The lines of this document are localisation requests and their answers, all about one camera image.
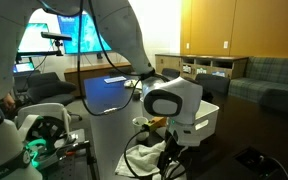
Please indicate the small printed shelf item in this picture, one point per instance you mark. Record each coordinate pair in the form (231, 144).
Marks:
(218, 73)
(201, 70)
(186, 68)

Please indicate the green plaid sofa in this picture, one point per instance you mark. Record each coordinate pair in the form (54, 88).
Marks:
(270, 80)

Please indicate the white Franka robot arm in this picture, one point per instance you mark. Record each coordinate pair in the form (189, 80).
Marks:
(4, 50)

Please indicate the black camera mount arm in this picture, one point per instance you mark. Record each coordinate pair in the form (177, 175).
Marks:
(40, 52)

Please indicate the black office chair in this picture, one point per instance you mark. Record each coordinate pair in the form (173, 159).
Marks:
(170, 72)
(214, 83)

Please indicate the black clothing pile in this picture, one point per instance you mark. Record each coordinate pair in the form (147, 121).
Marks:
(208, 96)

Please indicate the white plastic storage box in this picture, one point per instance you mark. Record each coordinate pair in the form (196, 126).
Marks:
(207, 116)

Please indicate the wall mounted display screen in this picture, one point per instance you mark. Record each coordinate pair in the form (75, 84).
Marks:
(70, 36)
(34, 40)

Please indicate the table power socket box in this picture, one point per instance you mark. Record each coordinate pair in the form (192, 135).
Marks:
(257, 161)

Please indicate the white wall outlet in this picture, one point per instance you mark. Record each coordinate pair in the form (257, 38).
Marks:
(187, 45)
(225, 44)

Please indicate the wooden shelf cabinet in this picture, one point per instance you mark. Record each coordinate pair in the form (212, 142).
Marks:
(217, 61)

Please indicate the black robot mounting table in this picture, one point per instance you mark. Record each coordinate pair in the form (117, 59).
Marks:
(70, 163)

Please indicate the white towel cloth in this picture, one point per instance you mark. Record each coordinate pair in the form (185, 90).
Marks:
(140, 160)

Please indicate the small dark cup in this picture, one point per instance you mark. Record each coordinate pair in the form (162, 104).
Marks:
(136, 95)

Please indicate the open laptop computer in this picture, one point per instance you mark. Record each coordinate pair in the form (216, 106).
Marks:
(23, 67)

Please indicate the seated person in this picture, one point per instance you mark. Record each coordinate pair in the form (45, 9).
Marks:
(8, 101)

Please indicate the black stereo camera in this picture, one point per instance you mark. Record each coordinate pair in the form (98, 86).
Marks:
(55, 36)

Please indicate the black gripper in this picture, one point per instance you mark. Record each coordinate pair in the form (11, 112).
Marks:
(173, 148)

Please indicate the black swivel chair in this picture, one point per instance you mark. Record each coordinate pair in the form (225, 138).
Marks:
(50, 86)

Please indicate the low wooden bench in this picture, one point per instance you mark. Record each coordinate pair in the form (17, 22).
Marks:
(84, 71)

